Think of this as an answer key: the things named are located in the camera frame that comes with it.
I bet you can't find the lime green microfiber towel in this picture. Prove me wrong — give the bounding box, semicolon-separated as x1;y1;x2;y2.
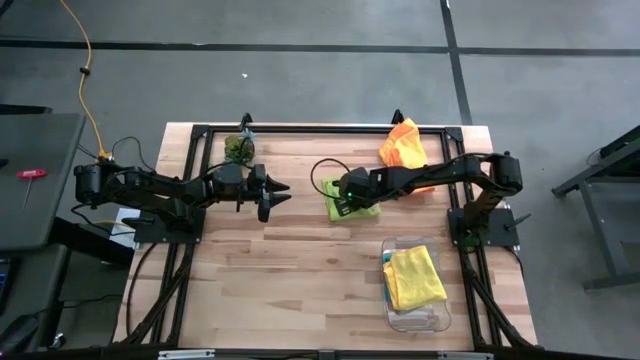
321;178;382;223

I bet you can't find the small potted succulent plant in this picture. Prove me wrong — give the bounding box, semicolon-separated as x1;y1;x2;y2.
223;128;257;166

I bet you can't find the teal microfiber towel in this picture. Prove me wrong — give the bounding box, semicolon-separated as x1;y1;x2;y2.
382;253;392;302

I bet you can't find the silver metal bracket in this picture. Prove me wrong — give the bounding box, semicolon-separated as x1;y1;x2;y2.
438;351;495;360
158;349;216;360

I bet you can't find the dark gray side table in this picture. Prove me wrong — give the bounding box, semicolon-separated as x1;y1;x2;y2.
0;112;87;251

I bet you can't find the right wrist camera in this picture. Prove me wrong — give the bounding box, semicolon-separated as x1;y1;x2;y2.
332;197;354;218

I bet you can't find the black metal desk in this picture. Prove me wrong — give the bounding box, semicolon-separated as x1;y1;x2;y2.
551;124;640;291

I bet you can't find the yellow microfiber towel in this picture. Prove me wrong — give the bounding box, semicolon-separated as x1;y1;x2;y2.
382;244;448;312

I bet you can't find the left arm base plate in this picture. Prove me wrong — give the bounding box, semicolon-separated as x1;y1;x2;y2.
121;204;206;245

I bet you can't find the thin black floor cable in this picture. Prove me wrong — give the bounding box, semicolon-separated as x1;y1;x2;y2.
79;135;156;174

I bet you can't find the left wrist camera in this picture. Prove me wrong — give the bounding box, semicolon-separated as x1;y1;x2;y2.
256;192;273;224

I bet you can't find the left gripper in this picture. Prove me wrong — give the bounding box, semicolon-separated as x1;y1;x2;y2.
210;163;293;208

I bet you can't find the orange microfiber towel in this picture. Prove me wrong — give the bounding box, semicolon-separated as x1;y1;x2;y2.
378;117;436;195

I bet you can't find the yellow extension cable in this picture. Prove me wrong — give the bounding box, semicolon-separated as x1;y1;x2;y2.
58;0;115;167

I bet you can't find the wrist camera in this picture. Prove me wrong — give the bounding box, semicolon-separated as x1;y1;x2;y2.
256;192;273;224
332;197;354;218

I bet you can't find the backlit keyboard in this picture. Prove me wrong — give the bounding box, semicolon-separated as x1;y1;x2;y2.
0;257;12;316

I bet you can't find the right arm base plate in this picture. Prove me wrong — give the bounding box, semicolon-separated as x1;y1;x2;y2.
447;207;532;249

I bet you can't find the red T-handle hex key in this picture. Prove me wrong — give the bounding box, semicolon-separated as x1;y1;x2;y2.
16;168;49;210

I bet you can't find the clear plastic bin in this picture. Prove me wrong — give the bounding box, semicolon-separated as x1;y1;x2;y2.
380;235;453;334

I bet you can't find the black aluminium table frame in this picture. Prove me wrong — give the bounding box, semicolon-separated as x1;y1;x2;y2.
112;108;540;351

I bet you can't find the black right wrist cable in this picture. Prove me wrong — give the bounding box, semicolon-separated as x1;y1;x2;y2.
309;157;352;202

